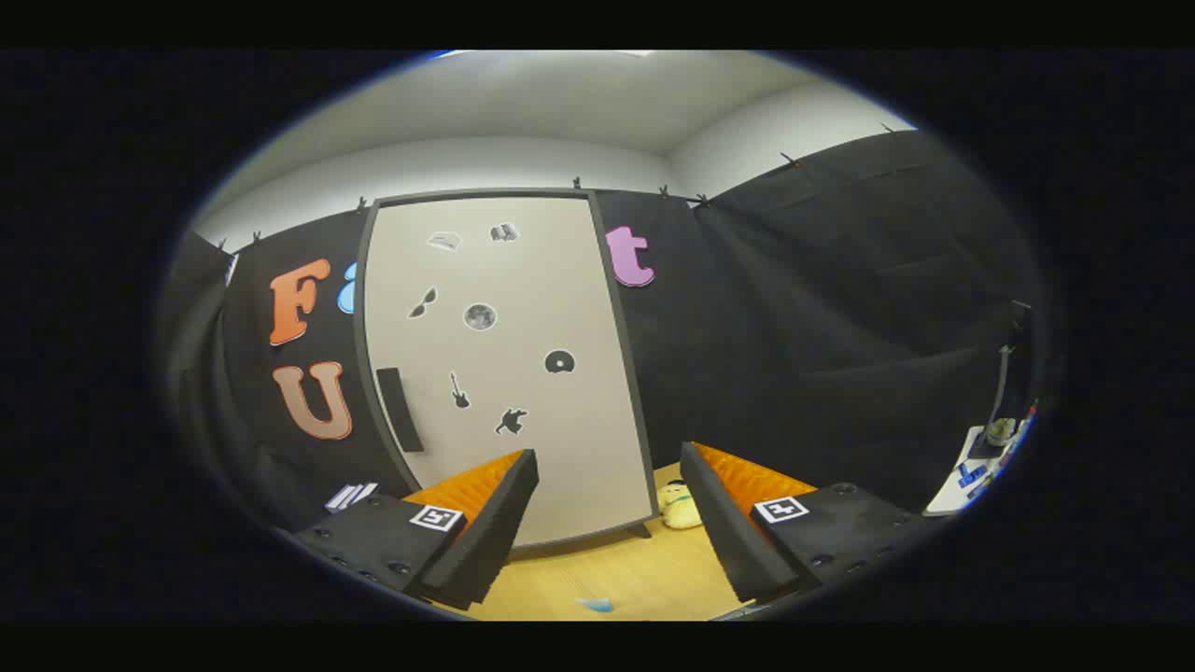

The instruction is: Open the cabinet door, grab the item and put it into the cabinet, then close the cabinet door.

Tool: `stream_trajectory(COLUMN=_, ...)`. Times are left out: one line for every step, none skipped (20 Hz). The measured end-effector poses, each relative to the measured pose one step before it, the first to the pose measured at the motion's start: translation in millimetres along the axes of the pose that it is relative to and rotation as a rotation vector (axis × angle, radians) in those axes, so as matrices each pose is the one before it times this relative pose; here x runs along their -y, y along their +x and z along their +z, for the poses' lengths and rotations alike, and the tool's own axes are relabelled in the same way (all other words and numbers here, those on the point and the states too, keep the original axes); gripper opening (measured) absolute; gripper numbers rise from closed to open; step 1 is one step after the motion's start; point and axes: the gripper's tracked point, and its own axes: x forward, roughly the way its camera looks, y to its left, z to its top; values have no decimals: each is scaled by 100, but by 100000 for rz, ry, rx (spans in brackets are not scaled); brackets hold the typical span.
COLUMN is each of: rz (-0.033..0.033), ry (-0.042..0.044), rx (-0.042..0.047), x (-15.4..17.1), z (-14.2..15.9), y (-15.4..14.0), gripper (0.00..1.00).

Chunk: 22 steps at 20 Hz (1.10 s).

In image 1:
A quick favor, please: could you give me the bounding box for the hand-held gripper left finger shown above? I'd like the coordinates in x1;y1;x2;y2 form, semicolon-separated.
294;449;541;611

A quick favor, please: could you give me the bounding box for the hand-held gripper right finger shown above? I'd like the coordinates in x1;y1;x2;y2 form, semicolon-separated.
679;441;944;605

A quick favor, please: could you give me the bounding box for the pale grey cabinet door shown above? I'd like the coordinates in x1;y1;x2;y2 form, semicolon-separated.
362;194;656;549

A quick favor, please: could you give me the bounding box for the yellow plush toy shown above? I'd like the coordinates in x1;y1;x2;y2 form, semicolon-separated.
656;479;703;530

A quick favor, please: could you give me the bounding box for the grey cabinet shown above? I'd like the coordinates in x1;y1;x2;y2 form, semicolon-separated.
353;189;660;553

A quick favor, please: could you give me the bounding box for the black backdrop cloth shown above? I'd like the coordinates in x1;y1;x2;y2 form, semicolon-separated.
159;131;1042;533

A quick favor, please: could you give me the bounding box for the white side table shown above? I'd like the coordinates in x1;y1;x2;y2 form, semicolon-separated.
924;425;1037;516

